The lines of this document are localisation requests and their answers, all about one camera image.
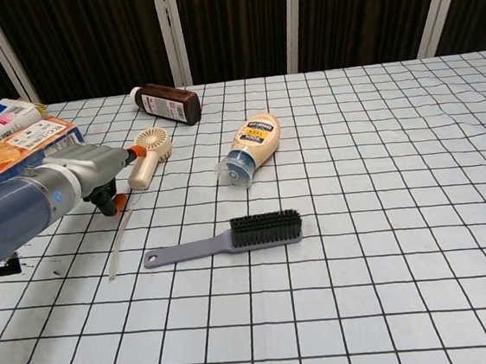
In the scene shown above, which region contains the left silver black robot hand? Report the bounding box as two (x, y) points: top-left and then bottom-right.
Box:
(42, 138), (148, 224)

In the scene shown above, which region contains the beige handheld fan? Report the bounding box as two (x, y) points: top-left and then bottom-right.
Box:
(122, 126), (178, 191)

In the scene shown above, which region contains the grey brush with black bristles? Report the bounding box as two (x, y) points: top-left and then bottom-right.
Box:
(139, 208), (307, 271)

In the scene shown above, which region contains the brown bottle with white cap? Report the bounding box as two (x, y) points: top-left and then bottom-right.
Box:
(129, 78), (204, 131)

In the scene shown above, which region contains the clear plastic strip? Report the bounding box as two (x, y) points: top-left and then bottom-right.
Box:
(98, 188), (144, 282)

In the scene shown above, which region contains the checkered light blue tablecloth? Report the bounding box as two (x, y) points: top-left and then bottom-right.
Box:
(0, 49), (486, 364)

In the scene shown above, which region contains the white partition frame post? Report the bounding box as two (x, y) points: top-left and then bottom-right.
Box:
(0, 0), (42, 108)
(412, 0), (468, 59)
(151, 0), (193, 90)
(278, 0), (317, 74)

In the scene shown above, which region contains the mayonnaise squeeze bottle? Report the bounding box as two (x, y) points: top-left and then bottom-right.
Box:
(211, 111), (287, 193)

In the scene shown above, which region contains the orange cracker box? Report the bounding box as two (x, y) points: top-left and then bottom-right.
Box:
(0, 112), (90, 191)

